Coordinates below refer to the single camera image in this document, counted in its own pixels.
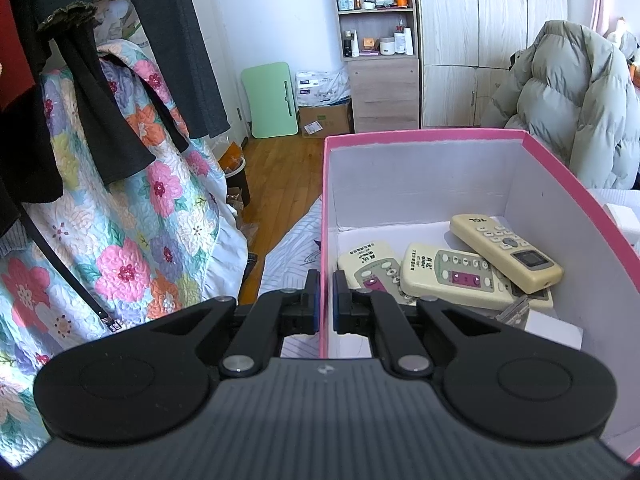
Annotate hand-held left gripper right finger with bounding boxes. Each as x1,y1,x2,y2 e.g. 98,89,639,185
331,270,502,380

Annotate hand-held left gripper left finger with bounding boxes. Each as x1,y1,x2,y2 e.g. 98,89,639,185
150,270,325,379

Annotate cream remote with purple button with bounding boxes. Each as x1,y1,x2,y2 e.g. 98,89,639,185
338,240,417,307

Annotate wide cream remote control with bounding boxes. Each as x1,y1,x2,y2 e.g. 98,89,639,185
401,243,555,310

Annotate pink cardboard box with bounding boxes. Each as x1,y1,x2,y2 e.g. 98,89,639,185
320,128,640,461

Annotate cream remote with grey screen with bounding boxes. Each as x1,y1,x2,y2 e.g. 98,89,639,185
449,213,565,295

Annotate cat print bedsheet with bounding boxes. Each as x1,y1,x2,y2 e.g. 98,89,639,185
260,195,326,312

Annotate small trash bin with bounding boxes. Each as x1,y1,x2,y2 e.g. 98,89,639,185
220,141,247,211

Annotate clear plastic piece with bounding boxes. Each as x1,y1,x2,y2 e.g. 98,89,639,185
494,294,531,329

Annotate brown cardboard box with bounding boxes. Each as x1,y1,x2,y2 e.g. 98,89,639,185
298,101,354,139

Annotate floral quilt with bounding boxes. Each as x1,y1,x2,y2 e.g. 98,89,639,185
0,42,252,461

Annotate green folding board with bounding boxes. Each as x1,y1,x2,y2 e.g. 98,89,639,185
242,62,294,140

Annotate white tissue pack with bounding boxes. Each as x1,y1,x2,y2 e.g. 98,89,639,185
295,70,351,109

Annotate wooden bookshelf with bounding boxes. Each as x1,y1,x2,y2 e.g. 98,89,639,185
330,0,421,135

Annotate small white box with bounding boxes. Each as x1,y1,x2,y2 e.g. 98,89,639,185
524,309,584,352

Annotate black belt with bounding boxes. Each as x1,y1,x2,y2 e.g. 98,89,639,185
15,205,124,334

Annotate white bottle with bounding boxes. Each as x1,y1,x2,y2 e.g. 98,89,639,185
394,25,415,56

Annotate dark grey hanging garment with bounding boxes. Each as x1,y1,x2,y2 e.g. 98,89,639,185
122,0,232,139

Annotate black hanging garment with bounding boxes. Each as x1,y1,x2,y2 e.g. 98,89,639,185
0,0,159,242

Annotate grey puffer jacket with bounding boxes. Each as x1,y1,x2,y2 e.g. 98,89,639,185
482,20,640,191

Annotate light wooden wardrobe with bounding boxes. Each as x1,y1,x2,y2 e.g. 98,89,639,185
415,0,571,130

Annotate plush toy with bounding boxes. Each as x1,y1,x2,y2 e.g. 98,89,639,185
607,17,640,66

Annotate red hanging garment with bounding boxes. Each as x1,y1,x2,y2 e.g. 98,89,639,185
0,0,39,112

